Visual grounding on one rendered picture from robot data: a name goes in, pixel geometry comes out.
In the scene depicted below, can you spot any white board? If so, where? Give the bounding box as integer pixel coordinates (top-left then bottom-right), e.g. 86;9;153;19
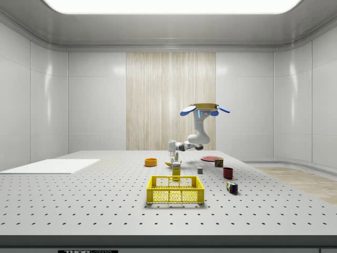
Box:
0;159;102;175

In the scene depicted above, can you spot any yellow basket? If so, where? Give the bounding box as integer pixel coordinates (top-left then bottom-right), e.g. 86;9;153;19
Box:
146;174;205;205

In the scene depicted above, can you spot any puzzle cube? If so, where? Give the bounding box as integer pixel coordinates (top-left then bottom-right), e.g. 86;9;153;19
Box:
226;181;239;196

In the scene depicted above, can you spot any red plate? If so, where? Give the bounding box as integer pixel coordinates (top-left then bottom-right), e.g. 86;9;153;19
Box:
200;155;224;163

